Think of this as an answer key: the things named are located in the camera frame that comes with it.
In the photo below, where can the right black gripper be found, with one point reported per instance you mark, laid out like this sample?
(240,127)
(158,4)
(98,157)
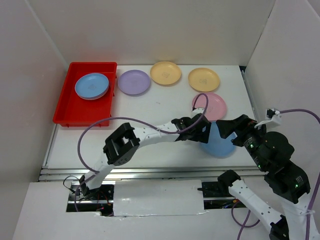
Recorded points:
(226,126)

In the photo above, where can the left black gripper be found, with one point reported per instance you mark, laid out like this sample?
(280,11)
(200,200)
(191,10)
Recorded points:
(201,135)

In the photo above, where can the blue plate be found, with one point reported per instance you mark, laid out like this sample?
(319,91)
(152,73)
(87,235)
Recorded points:
(218,147)
(92,85)

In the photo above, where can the pink plate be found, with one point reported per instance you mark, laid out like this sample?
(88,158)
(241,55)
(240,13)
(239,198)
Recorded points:
(216,108)

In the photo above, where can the purple plate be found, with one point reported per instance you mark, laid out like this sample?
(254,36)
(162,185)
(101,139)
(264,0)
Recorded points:
(91,94)
(134,82)

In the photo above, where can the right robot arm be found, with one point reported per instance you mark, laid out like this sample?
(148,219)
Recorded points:
(271,152)

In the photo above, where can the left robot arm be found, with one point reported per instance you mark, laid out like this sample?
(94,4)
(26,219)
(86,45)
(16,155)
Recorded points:
(120,147)

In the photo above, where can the red plastic bin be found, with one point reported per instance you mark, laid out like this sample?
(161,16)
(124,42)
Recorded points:
(73,111)

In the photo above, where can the yellow plate back right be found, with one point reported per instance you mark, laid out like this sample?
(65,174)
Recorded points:
(203,79)

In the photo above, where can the yellow plate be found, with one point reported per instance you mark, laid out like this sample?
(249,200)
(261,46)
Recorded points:
(203,79)
(165,73)

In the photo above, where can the yellow plate back centre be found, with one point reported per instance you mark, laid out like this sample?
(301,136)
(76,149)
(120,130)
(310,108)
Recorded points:
(165,73)

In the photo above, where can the white taped cover panel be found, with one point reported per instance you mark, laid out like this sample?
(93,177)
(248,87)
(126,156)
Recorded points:
(158,198)

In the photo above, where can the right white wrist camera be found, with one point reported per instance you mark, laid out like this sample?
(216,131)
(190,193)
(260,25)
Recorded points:
(273,119)

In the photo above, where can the aluminium rail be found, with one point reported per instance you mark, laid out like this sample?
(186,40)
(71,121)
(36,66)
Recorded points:
(54,175)

